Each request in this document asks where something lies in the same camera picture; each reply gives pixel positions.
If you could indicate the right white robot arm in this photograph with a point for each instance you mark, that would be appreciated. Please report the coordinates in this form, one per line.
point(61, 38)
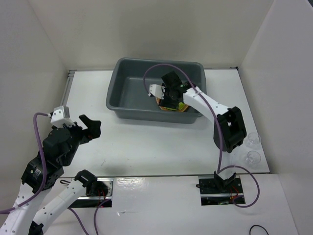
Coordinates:
point(229, 128)

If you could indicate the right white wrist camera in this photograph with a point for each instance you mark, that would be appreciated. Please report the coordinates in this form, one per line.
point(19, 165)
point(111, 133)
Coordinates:
point(157, 91)

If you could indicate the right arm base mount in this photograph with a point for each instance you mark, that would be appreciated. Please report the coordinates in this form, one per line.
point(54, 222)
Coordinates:
point(210, 195)

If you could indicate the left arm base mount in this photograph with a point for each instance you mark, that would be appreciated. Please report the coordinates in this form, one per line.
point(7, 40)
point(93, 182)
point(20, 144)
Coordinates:
point(98, 195)

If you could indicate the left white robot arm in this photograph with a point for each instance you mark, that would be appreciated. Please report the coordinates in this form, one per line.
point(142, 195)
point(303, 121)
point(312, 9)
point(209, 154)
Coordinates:
point(58, 139)

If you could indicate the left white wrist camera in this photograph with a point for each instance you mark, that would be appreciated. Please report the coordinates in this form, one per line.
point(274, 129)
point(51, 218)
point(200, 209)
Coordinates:
point(60, 117)

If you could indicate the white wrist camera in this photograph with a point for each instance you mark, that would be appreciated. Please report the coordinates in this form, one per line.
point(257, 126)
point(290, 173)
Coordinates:
point(60, 117)
point(157, 91)

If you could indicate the clear plastic cup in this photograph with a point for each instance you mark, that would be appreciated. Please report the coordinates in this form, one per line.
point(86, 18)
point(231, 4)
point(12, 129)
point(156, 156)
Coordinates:
point(252, 158)
point(253, 140)

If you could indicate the grey plastic bin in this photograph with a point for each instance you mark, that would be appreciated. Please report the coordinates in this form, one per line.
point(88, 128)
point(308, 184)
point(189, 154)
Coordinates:
point(128, 96)

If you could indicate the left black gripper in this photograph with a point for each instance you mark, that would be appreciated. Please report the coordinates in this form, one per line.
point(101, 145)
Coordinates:
point(94, 127)

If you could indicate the orange woven triangular plate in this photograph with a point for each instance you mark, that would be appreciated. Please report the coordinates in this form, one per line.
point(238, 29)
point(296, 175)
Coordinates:
point(164, 108)

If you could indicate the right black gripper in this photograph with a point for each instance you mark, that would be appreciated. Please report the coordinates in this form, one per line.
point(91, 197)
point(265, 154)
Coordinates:
point(166, 103)

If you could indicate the green round plate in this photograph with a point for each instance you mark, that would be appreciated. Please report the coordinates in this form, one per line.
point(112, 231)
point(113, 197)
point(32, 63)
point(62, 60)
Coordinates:
point(181, 107)

